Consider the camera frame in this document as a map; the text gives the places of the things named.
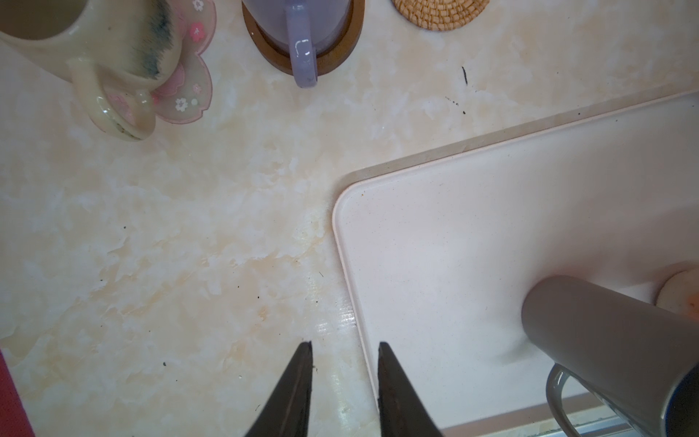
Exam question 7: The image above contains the dark grey ceramic mug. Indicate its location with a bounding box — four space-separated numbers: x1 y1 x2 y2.
522 276 698 436

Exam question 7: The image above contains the cream ceramic mug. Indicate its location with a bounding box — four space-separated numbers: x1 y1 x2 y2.
1 0 182 141

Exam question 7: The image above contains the pink flower coaster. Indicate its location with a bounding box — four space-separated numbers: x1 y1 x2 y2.
103 0 218 127

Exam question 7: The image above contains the lavender ceramic mug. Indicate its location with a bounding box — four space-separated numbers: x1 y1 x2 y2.
242 0 353 88

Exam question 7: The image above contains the beige rectangular tray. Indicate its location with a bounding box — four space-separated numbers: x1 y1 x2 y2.
332 93 698 436

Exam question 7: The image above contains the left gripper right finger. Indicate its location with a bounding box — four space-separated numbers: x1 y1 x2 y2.
378 342 442 437

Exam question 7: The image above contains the tan rattan round coaster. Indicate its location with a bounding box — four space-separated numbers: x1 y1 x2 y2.
391 0 490 32

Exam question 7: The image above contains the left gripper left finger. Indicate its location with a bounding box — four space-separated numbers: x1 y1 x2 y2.
246 342 313 437

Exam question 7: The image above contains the brown wooden round coaster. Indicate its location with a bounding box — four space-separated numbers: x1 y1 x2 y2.
242 1 365 77

